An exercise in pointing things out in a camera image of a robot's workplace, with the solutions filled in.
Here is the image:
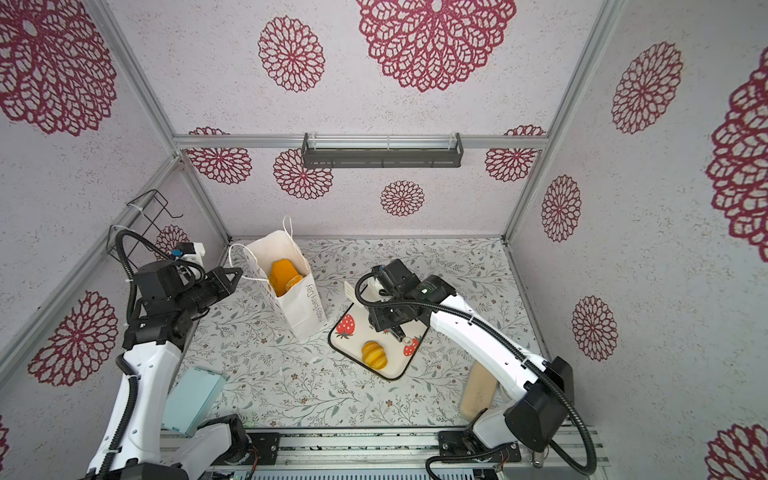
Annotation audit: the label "metal tongs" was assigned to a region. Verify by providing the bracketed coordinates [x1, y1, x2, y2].
[344, 279, 383, 305]

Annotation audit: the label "yellow bun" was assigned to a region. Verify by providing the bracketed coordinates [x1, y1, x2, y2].
[361, 341, 388, 370]

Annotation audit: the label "white paper bag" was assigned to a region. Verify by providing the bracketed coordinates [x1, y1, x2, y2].
[227, 215, 327, 342]

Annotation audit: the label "long braided orange bread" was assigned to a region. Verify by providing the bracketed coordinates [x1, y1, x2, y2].
[268, 259, 300, 297]

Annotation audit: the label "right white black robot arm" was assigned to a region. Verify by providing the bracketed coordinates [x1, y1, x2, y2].
[353, 259, 598, 478]

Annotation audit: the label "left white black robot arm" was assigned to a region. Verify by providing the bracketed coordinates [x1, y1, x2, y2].
[85, 229, 252, 479]

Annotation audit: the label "white tray black rim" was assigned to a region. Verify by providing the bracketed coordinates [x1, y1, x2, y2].
[328, 301, 429, 381]

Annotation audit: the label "beige sponge block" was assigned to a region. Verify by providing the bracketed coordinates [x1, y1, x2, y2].
[459, 362, 498, 421]

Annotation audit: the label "light green box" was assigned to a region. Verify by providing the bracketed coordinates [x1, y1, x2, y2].
[162, 367, 226, 437]

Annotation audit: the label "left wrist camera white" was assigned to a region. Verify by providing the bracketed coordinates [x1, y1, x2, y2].
[171, 242, 206, 267]

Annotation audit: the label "black wire wall rack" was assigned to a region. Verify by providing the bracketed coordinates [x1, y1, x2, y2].
[104, 189, 189, 261]

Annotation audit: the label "black wall shelf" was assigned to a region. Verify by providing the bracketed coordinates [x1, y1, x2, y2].
[300, 133, 465, 169]

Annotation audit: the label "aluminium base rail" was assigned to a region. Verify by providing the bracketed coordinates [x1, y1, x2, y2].
[160, 425, 586, 470]

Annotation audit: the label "metal handled tool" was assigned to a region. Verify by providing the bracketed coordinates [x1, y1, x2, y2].
[530, 450, 545, 469]

